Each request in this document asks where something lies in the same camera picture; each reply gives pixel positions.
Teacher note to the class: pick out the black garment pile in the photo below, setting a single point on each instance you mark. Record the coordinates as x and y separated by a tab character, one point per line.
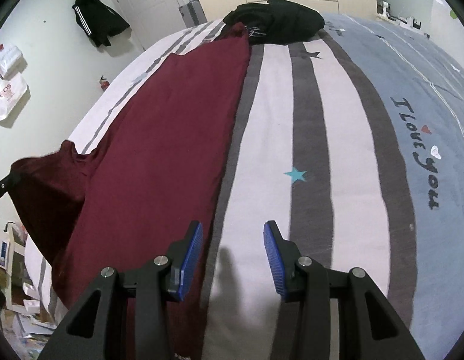
278	22

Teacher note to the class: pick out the white tote bag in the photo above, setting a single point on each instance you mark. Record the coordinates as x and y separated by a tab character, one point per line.
11	92

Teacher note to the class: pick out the white side desk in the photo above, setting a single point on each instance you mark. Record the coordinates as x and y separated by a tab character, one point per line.
409	23

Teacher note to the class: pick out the black jacket on wall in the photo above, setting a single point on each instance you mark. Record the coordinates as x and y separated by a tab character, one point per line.
98	21

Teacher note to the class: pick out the white door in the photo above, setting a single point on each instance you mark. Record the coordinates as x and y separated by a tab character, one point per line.
152	20

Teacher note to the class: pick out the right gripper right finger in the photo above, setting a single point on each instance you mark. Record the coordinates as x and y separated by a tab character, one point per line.
368	325

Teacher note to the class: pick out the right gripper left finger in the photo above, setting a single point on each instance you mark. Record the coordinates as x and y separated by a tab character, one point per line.
96	325

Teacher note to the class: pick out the red fire extinguisher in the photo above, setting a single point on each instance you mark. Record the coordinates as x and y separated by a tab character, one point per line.
104	83

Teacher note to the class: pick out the grey suitcase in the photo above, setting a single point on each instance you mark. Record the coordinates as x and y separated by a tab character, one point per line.
192	13

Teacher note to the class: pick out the striped grey white bedsheet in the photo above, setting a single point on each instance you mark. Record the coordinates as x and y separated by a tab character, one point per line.
354	144

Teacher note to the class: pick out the maroon t-shirt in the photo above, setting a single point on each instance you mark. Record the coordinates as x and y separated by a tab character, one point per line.
158	167

